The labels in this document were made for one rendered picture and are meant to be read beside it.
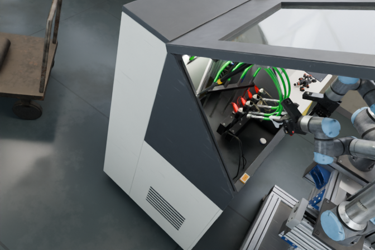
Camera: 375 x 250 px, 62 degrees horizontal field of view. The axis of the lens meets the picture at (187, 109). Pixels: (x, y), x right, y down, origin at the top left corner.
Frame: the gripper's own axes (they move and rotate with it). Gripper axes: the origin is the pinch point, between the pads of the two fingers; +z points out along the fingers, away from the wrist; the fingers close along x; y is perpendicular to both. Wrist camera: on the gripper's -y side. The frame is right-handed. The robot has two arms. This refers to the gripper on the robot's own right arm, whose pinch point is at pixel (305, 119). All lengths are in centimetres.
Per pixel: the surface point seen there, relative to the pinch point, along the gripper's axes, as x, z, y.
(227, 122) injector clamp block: -13.1, 23.5, -31.6
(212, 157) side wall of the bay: -47, 12, -22
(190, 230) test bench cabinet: -47, 85, -11
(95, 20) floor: 76, 122, -246
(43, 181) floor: -81, 122, -113
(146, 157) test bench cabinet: -47, 55, -56
